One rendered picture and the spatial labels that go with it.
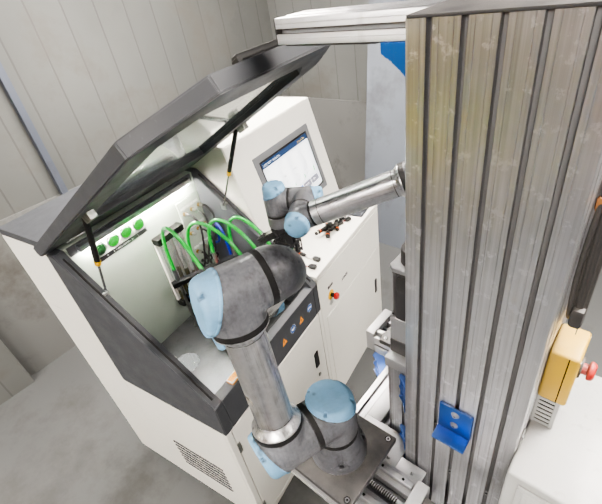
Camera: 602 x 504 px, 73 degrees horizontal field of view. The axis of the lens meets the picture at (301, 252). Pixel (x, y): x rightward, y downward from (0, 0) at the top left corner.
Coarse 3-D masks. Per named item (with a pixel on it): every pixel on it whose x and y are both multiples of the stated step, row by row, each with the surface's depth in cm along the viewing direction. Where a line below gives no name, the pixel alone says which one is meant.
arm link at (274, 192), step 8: (264, 184) 129; (272, 184) 128; (280, 184) 127; (264, 192) 127; (272, 192) 126; (280, 192) 127; (264, 200) 129; (272, 200) 128; (280, 200) 128; (272, 208) 130; (280, 208) 129; (272, 216) 131; (280, 216) 131
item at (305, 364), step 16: (304, 336) 180; (320, 336) 195; (304, 352) 184; (320, 352) 199; (288, 368) 173; (304, 368) 187; (320, 368) 202; (288, 384) 176; (304, 384) 190; (240, 432) 151; (240, 448) 152; (256, 464) 166; (256, 480) 169; (272, 480) 181; (272, 496) 184
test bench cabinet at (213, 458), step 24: (144, 408) 181; (168, 408) 161; (168, 432) 183; (192, 432) 163; (216, 432) 147; (192, 456) 184; (216, 456) 164; (240, 456) 154; (216, 480) 186; (240, 480) 166; (288, 480) 196
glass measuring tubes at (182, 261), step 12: (180, 228) 172; (156, 240) 164; (168, 240) 168; (180, 252) 176; (168, 264) 172; (180, 264) 180; (192, 264) 184; (168, 276) 176; (180, 276) 180; (180, 300) 183
